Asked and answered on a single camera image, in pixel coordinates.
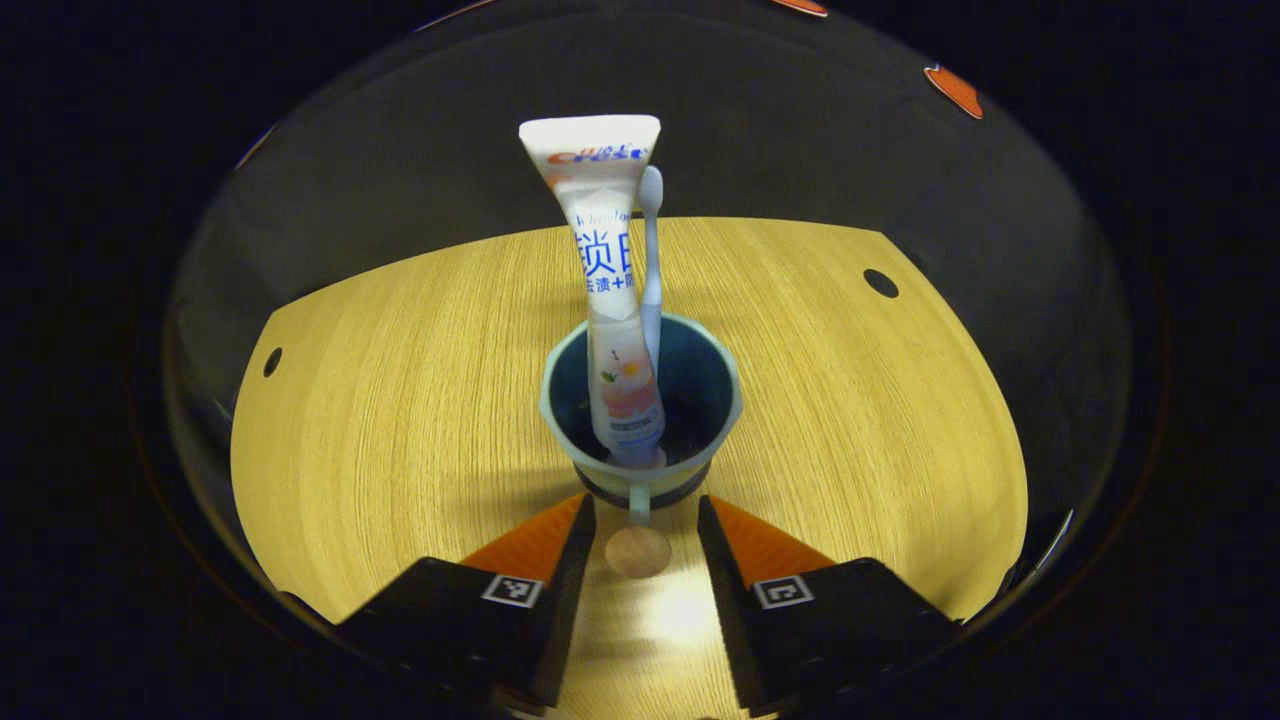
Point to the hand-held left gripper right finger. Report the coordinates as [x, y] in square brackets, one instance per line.
[735, 600]

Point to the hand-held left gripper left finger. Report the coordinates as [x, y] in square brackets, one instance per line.
[555, 600]

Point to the light blue cup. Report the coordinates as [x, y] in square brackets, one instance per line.
[700, 390]

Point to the white toothpaste tube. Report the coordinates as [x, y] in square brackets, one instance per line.
[600, 250]

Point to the white toothbrush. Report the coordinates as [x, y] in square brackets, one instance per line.
[651, 250]

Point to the wooden desktop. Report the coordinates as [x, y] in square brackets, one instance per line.
[400, 400]

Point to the black backdrop cloth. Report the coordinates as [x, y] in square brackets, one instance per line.
[400, 170]

